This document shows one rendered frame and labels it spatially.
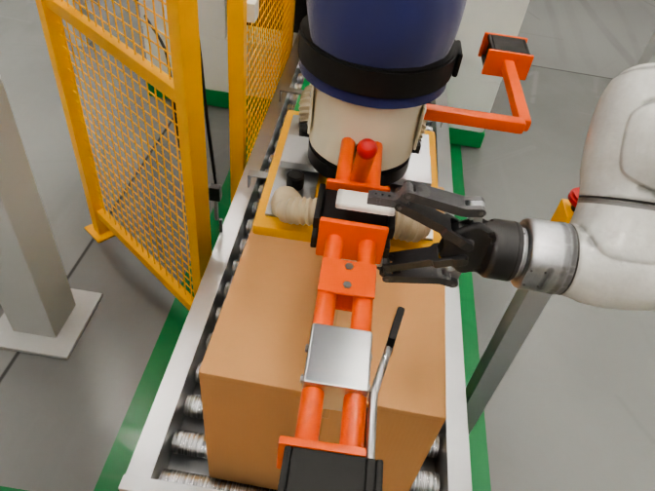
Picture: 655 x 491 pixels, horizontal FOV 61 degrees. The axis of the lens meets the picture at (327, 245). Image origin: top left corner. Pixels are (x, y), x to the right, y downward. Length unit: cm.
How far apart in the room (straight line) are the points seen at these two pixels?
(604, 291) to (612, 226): 8
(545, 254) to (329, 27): 38
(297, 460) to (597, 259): 42
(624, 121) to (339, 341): 41
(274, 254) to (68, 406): 116
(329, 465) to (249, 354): 49
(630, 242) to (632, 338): 192
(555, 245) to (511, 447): 145
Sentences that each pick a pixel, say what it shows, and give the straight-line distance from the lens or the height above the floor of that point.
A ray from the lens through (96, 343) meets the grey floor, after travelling 220.
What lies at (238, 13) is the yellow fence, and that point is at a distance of 182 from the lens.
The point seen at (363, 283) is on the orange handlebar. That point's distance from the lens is 61.
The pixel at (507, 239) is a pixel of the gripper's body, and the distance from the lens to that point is 69.
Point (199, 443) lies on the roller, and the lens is 132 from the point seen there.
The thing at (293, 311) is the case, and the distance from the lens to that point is 100.
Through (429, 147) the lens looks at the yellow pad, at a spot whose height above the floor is 116.
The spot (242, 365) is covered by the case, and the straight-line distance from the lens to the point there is 93.
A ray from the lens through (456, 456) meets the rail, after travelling 132.
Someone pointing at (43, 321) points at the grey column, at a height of 10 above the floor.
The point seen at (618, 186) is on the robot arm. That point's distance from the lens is 73.
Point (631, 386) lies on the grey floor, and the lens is 247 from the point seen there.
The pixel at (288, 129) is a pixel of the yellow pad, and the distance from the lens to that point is 105.
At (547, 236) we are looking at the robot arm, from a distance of 70.
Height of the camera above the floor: 173
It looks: 44 degrees down
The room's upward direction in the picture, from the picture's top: 8 degrees clockwise
